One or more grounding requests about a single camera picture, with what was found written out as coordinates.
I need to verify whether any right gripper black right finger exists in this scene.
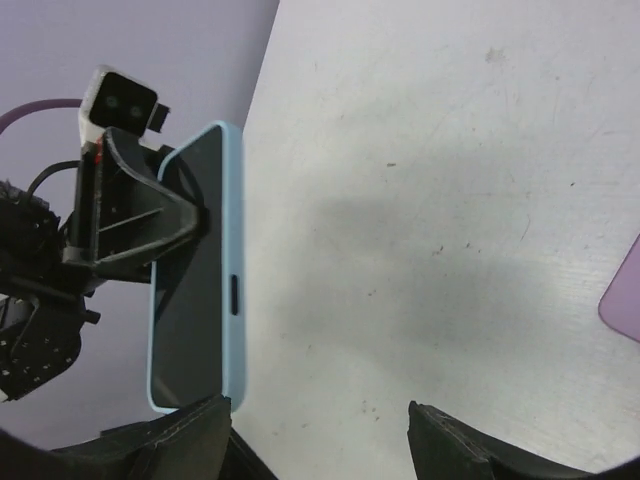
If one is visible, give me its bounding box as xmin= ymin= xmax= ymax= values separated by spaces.
xmin=407 ymin=401 xmax=639 ymax=480

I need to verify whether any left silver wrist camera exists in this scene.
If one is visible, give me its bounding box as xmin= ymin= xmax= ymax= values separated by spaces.
xmin=78 ymin=65 xmax=170 ymax=144

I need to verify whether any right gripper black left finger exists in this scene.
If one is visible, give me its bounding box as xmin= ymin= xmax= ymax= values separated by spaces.
xmin=1 ymin=396 xmax=276 ymax=480

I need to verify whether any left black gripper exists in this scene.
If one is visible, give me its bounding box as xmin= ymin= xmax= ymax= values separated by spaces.
xmin=62 ymin=127 xmax=210 ymax=290

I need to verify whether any phone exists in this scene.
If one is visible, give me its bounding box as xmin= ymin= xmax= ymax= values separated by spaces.
xmin=147 ymin=121 xmax=247 ymax=414

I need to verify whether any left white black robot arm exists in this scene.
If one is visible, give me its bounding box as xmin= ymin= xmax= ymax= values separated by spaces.
xmin=1 ymin=127 xmax=200 ymax=402

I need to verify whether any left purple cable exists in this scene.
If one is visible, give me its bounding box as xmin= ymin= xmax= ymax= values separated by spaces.
xmin=0 ymin=98 xmax=84 ymax=139

